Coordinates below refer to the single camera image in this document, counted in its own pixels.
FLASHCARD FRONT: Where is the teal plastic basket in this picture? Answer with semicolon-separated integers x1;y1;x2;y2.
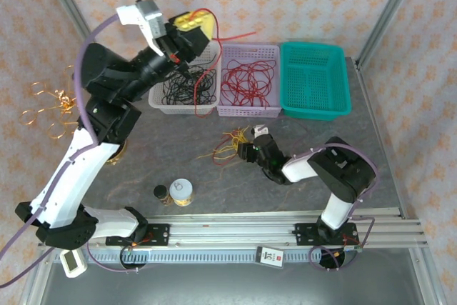
279;41;353;122

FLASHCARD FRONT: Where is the black cable bundle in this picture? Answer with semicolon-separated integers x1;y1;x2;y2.
162;53;219;106

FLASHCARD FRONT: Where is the silver tin can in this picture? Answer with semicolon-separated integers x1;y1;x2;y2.
169;179;196;208

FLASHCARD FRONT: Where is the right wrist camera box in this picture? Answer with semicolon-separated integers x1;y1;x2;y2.
251;124;271;139

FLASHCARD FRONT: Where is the lilac plastic basket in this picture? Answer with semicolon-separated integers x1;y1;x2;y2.
216;43;282;119

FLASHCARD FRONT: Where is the white label tag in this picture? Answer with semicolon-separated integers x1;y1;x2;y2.
255;246;286;269

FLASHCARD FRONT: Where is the red cable bundle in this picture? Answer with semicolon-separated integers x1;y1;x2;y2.
220;58;278;108

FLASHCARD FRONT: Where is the grey slotted cable duct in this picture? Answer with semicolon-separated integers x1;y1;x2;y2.
53;249;361;265

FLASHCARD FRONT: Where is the yellow cable bundle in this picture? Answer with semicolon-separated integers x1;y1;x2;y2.
198;125;253;170

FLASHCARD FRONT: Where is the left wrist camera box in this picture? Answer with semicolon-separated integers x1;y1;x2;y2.
116;0;167;56

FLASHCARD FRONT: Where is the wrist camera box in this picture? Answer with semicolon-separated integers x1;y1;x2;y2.
116;0;167;56
251;124;271;139

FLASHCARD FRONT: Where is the white digital timer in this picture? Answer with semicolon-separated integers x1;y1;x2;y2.
59;249;89;279

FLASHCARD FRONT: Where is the gold wire ornament stand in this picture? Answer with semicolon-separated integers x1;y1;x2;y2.
19;64;128;166

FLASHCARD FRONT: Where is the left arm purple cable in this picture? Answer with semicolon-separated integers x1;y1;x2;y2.
0;14;158;289

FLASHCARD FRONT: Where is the aluminium mounting rail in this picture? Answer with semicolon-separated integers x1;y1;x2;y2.
37;208;428;249

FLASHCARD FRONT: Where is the small dark jar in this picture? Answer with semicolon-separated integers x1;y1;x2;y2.
153;185;171;206

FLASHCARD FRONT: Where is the white plastic basket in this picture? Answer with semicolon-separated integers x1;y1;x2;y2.
148;39;222;116

